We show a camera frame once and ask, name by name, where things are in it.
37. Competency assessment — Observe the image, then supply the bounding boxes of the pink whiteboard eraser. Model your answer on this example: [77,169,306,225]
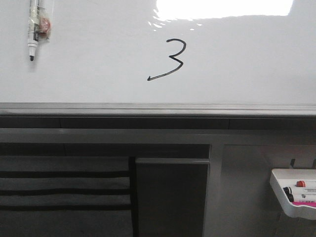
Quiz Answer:
[292,202,316,207]

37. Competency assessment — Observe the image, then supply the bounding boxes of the white whiteboard with aluminium frame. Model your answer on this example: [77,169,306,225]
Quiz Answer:
[0,0,316,130]

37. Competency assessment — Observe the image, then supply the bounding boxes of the red capped marker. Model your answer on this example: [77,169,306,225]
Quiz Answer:
[296,180,316,188]

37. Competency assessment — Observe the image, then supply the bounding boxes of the black capped marker lower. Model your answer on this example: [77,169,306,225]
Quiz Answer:
[287,194,316,203]

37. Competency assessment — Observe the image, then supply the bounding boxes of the dark grey cabinet door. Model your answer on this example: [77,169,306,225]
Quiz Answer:
[136,158,209,237]

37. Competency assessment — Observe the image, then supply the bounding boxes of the white marker tray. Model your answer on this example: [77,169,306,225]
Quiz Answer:
[270,168,316,220]

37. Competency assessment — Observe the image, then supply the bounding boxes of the black capped marker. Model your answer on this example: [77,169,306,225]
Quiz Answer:
[283,187,316,195]
[287,194,316,203]

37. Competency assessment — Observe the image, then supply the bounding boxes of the black capped marker upper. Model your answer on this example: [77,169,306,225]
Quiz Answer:
[283,187,316,195]

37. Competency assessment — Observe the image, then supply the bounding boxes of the grey cabinet with drawers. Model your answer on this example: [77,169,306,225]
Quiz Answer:
[0,143,139,237]

